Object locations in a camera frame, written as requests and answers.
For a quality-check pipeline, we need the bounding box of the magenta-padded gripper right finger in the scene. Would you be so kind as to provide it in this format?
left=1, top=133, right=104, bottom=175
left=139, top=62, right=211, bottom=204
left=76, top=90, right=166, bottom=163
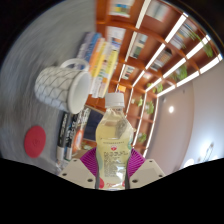
left=124, top=148, right=167, bottom=189

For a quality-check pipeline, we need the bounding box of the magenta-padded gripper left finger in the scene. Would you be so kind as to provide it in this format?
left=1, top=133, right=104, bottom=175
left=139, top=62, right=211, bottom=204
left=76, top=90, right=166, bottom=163
left=58, top=147, right=99, bottom=190

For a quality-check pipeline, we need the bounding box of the yellow drink bottle white cap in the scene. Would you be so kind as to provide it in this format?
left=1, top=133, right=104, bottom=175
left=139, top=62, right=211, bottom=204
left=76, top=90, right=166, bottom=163
left=94, top=92, right=136, bottom=191

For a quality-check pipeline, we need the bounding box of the chair with dark jacket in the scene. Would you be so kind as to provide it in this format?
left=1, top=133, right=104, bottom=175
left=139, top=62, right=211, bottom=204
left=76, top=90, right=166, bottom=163
left=83, top=108, right=104, bottom=143

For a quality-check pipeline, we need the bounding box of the flat round red coaster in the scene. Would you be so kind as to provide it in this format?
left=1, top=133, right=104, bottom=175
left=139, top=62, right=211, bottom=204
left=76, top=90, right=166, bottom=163
left=23, top=125, right=47, bottom=159

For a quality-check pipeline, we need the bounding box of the branched ceiling lamp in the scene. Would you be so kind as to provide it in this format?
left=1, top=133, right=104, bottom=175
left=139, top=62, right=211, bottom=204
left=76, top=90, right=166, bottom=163
left=182, top=141, right=221, bottom=169

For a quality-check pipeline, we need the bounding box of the white patterned mug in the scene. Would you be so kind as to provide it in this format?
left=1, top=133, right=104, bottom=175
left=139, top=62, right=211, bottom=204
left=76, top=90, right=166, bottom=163
left=34, top=58, right=93, bottom=115

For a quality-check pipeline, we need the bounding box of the stack of colourful books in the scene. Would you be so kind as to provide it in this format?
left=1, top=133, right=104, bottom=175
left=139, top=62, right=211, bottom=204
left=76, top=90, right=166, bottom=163
left=75, top=31, right=119, bottom=99

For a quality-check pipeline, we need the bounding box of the wooden shelf unit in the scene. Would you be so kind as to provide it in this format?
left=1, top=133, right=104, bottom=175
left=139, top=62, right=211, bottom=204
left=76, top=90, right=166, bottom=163
left=76, top=0, right=224, bottom=159

